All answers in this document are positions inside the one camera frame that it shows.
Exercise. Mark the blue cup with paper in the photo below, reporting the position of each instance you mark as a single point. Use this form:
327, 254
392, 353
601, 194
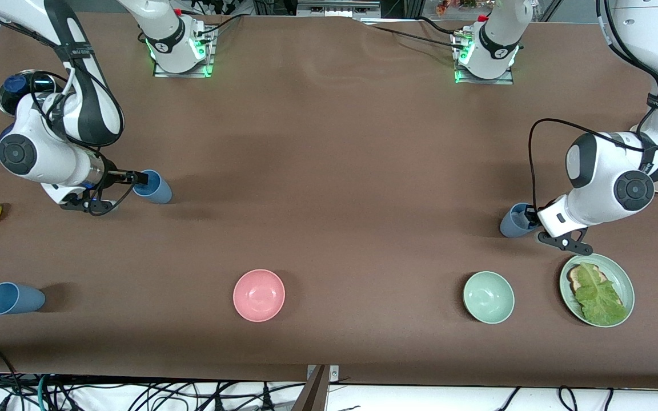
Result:
512, 225

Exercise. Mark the dark support beam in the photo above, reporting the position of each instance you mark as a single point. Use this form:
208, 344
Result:
313, 394

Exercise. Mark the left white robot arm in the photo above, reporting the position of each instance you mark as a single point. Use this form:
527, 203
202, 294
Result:
609, 182

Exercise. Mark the green lettuce leaf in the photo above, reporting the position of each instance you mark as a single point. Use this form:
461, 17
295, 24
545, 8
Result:
600, 297

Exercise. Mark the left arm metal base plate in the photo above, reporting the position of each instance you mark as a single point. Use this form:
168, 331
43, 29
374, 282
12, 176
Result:
506, 80

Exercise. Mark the toast slice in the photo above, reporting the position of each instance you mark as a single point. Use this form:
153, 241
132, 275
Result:
574, 279

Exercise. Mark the metal table bracket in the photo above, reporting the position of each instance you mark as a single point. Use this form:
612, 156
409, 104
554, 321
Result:
334, 372

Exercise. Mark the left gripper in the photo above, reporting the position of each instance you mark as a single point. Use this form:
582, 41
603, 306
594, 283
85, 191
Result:
531, 215

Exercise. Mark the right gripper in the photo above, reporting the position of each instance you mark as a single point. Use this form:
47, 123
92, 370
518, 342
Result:
113, 176

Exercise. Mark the green bowl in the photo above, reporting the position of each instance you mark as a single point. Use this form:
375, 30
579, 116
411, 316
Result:
488, 297

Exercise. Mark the pink bowl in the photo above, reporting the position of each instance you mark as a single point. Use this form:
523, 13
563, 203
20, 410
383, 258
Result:
259, 295

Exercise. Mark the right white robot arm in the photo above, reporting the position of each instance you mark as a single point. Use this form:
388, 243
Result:
89, 91

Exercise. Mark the green plate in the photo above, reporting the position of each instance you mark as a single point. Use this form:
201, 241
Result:
623, 282

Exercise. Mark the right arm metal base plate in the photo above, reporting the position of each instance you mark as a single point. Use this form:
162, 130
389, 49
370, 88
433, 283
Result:
210, 57

